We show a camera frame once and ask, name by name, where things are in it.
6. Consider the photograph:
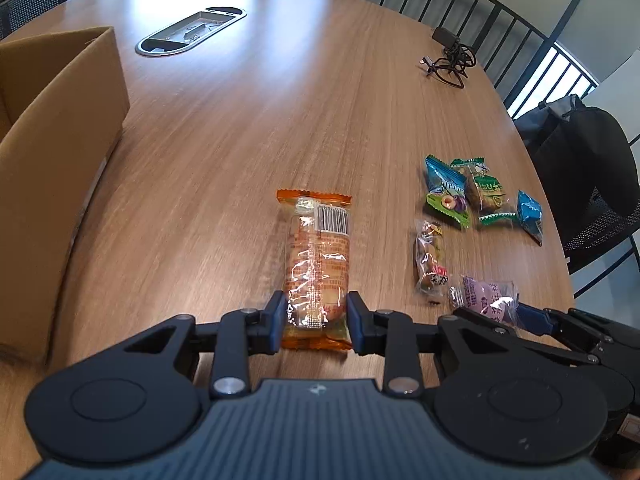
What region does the black power adapter with cable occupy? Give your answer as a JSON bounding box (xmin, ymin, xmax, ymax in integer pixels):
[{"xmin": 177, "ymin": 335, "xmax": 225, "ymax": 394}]
[{"xmin": 417, "ymin": 26, "xmax": 478, "ymax": 90}]

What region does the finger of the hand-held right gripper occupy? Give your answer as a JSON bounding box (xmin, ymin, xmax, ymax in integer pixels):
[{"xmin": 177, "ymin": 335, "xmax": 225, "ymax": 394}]
[
  {"xmin": 515, "ymin": 304, "xmax": 640, "ymax": 348},
  {"xmin": 452, "ymin": 306, "xmax": 601, "ymax": 366}
]

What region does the black metal railing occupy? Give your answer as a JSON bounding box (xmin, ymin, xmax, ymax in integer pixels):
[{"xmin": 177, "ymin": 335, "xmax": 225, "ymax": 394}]
[{"xmin": 365, "ymin": 0, "xmax": 601, "ymax": 126}]

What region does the clear candy packet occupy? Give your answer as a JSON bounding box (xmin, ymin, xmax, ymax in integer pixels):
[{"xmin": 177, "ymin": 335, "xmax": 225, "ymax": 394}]
[{"xmin": 414, "ymin": 220, "xmax": 449, "ymax": 295}]

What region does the black grey backpack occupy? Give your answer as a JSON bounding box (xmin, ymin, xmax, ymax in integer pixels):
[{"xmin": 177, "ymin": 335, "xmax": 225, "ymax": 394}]
[{"xmin": 515, "ymin": 94, "xmax": 640, "ymax": 241}]

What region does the grey oval table cable hatch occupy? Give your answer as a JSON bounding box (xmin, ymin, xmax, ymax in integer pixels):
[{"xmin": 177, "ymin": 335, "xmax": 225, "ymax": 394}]
[{"xmin": 135, "ymin": 6, "xmax": 248, "ymax": 57}]

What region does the brown cardboard box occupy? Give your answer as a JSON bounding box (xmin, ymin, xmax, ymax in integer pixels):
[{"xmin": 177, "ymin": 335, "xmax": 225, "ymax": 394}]
[{"xmin": 0, "ymin": 26, "xmax": 132, "ymax": 367}]

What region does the long orange snack packet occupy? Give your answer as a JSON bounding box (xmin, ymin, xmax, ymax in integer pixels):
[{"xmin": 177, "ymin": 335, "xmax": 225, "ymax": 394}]
[{"xmin": 276, "ymin": 189, "xmax": 354, "ymax": 351}]

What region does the clear purple cake packet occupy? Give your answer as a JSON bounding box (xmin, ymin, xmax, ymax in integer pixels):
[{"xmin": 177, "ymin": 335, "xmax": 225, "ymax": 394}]
[{"xmin": 448, "ymin": 275, "xmax": 521, "ymax": 327}]

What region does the small blue snack packet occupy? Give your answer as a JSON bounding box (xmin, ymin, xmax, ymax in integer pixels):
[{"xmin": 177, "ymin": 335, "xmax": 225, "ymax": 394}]
[{"xmin": 516, "ymin": 190, "xmax": 544, "ymax": 247}]

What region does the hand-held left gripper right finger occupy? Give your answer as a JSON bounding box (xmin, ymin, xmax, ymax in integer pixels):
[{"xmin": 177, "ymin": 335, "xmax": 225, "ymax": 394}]
[{"xmin": 346, "ymin": 291, "xmax": 526, "ymax": 398}]

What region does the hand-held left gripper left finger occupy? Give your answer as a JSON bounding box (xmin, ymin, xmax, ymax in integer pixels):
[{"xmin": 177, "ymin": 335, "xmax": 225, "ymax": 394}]
[{"xmin": 120, "ymin": 290, "xmax": 288, "ymax": 400}]

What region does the black mesh office chair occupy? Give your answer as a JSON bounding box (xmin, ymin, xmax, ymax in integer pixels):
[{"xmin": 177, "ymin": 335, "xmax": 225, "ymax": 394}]
[
  {"xmin": 562, "ymin": 185, "xmax": 640, "ymax": 301},
  {"xmin": 0, "ymin": 0, "xmax": 68, "ymax": 41}
]

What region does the blue green snack packet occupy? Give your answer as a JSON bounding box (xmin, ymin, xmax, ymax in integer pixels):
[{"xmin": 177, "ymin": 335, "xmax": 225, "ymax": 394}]
[{"xmin": 425, "ymin": 155, "xmax": 472, "ymax": 231}]

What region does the green white snack packet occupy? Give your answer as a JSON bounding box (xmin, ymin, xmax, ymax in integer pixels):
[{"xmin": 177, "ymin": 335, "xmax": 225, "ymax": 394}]
[{"xmin": 450, "ymin": 158, "xmax": 518, "ymax": 228}]

